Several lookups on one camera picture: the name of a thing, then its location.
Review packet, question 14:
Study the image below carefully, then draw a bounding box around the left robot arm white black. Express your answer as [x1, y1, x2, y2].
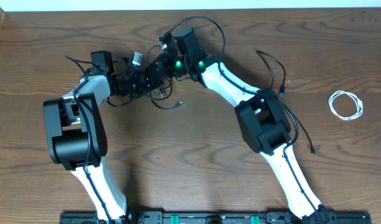
[43, 50, 142, 223]

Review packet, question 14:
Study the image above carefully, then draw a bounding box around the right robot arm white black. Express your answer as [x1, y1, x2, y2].
[147, 27, 330, 223]

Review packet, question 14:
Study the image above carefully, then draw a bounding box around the white cable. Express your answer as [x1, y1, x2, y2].
[328, 90, 364, 121]

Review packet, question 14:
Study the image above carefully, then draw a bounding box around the black USB cable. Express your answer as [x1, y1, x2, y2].
[255, 49, 316, 156]

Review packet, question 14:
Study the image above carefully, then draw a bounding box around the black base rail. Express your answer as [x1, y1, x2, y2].
[59, 211, 372, 224]

